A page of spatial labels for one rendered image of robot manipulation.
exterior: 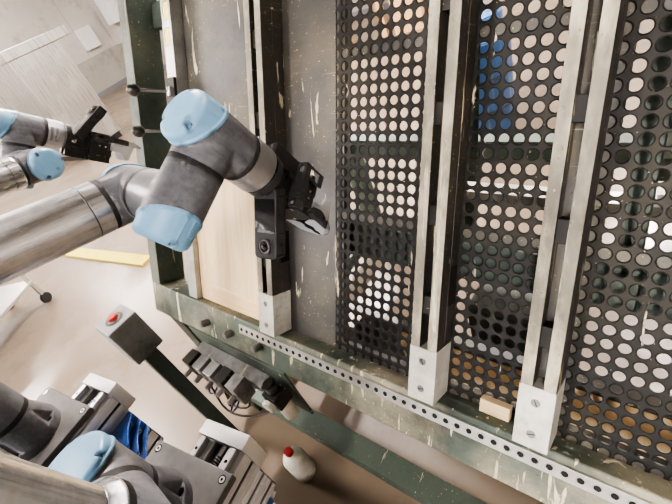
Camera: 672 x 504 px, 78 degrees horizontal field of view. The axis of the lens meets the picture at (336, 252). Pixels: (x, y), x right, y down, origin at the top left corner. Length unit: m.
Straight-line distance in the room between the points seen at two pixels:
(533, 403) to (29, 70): 7.80
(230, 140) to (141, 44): 1.17
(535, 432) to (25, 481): 0.76
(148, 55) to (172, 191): 1.20
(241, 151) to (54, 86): 7.58
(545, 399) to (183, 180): 0.68
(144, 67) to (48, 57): 6.52
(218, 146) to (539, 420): 0.70
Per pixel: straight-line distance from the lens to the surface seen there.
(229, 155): 0.56
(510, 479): 1.00
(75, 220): 0.63
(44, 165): 1.19
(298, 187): 0.67
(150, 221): 0.54
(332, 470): 2.01
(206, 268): 1.49
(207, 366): 1.51
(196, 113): 0.53
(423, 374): 0.93
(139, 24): 1.71
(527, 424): 0.88
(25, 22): 13.24
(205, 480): 0.94
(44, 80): 8.07
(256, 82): 1.13
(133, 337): 1.69
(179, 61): 1.48
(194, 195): 0.54
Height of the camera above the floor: 1.76
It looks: 37 degrees down
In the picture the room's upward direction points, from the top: 24 degrees counter-clockwise
